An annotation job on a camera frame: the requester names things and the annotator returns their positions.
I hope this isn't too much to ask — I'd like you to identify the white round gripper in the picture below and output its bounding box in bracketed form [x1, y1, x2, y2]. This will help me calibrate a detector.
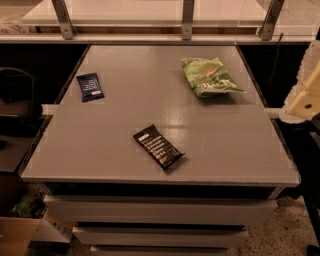
[279, 40, 320, 124]

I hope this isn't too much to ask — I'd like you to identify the black rxbar wrapper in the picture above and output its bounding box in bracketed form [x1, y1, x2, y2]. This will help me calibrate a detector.
[133, 125, 183, 171]

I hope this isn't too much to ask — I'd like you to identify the blue rxbar blueberry wrapper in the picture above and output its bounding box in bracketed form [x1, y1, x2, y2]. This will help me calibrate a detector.
[77, 73, 104, 102]

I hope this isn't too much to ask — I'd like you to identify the green chip bag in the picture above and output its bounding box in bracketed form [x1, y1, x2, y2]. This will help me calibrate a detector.
[180, 57, 245, 98]

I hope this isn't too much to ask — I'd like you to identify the grey drawer cabinet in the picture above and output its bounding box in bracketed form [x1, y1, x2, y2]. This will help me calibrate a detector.
[23, 46, 299, 256]

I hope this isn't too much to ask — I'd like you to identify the black office chair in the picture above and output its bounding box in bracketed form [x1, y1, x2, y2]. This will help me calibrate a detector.
[0, 67, 43, 137]

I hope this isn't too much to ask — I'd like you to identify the cardboard box with items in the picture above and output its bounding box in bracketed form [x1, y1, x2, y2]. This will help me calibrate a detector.
[0, 192, 72, 256]

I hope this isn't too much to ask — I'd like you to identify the black cable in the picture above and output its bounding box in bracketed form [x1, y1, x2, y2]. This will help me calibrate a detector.
[266, 32, 284, 98]

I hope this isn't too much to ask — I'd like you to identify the metal shelf bracket right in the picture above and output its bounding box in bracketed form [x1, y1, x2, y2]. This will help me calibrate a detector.
[258, 0, 285, 41]

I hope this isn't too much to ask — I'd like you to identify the metal shelf bracket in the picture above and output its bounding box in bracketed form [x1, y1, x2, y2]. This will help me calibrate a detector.
[181, 0, 195, 40]
[258, 0, 285, 41]
[51, 0, 74, 40]

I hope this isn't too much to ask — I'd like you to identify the metal shelf bracket middle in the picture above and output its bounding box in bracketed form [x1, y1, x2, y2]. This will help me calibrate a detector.
[181, 0, 195, 40]

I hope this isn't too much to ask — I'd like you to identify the metal shelf bracket left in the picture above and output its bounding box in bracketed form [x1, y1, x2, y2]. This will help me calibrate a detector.
[51, 0, 74, 40]

